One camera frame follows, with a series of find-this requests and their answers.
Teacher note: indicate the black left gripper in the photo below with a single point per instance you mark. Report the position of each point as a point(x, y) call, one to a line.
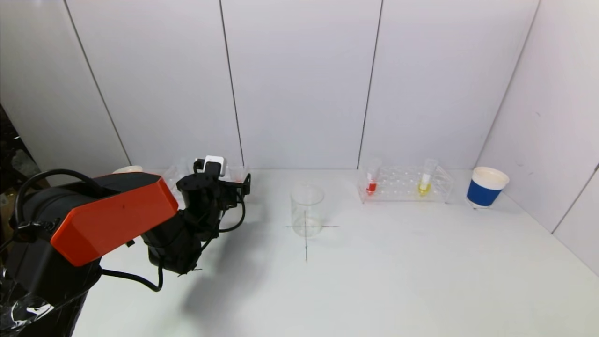
point(201, 192)

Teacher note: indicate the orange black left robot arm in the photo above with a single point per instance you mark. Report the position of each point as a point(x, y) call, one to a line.
point(107, 215)

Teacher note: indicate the clear acrylic test tube rack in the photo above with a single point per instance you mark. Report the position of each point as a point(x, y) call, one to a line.
point(174, 177)
point(398, 185)

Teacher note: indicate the clear glass beaker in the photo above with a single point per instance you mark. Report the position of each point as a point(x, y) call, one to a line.
point(306, 206)

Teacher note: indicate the red pigment test tube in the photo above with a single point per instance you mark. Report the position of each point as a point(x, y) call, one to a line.
point(371, 187)

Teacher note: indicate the yellow pigment test tube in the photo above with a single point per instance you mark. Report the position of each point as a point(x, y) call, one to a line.
point(424, 188)

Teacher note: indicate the blue white paper cup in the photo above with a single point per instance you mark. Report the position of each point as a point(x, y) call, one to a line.
point(482, 194)
point(127, 169)

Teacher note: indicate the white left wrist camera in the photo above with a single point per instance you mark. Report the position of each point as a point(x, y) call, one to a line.
point(214, 165)

